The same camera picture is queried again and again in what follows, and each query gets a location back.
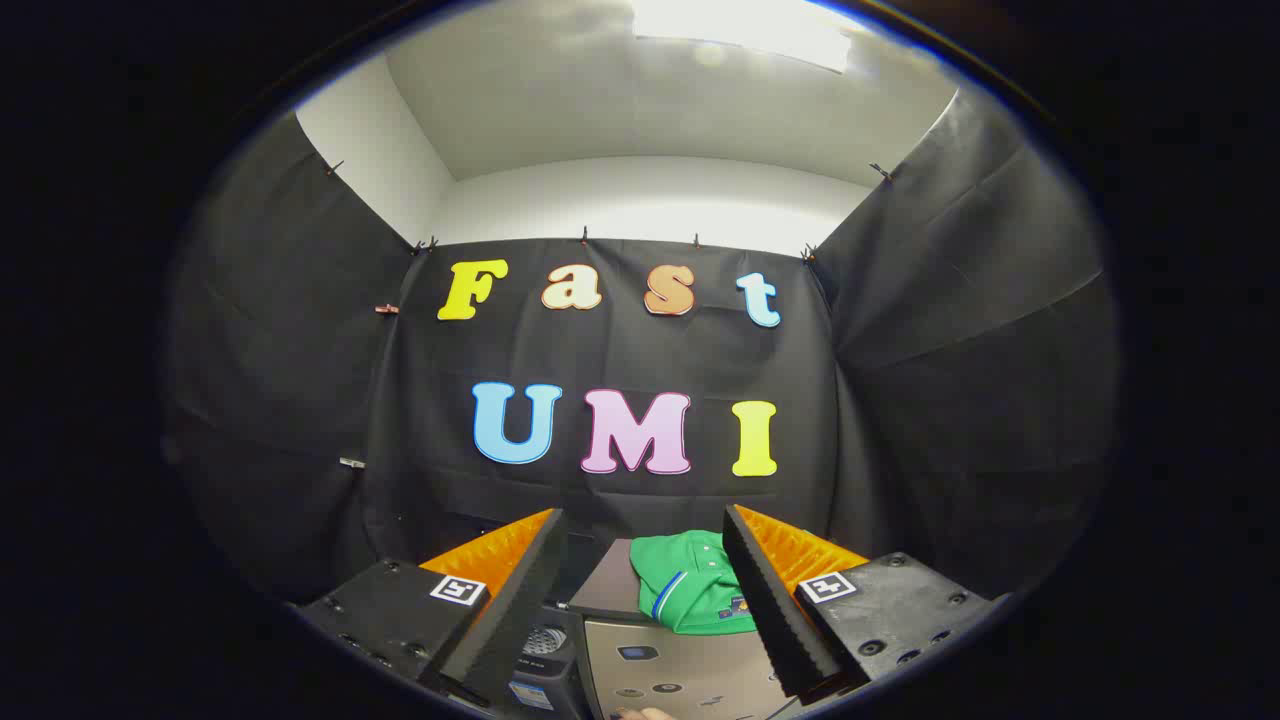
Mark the black backdrop cloth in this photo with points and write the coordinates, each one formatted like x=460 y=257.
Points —
x=620 y=350

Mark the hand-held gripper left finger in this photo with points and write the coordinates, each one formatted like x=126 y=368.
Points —
x=520 y=610

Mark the grey appliance with buttons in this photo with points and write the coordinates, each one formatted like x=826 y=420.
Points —
x=690 y=670

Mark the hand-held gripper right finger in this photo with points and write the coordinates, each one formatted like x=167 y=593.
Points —
x=765 y=610

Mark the green polo shirt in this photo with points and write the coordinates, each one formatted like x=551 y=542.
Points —
x=690 y=585

